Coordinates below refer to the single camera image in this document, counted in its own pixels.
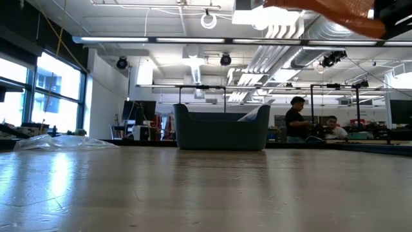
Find person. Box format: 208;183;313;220
285;95;315;144
324;115;349;140

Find black computer monitor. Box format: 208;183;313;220
121;100;157;122
389;99;412;125

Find black aluminium table frame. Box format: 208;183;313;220
0;137;412;157

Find black stand pole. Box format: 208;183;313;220
310;84;315;125
350;80;370;130

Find white box device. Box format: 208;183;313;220
133;125;149;142

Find dark teal plastic bin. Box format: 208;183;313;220
173;102;271;151

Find long ceiling light strip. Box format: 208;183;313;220
72;35;151;44
156;37;225;44

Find large framed window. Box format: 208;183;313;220
0;51;88;133

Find white coiled ceiling cable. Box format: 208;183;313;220
200;9;218;30

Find cluttered window bench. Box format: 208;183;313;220
0;121;88;140

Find black ceiling camera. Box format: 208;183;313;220
320;50;348;68

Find cluttered workbench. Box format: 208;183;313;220
317;115;412;141

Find orange elastic bandage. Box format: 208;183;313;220
262;0;387;39

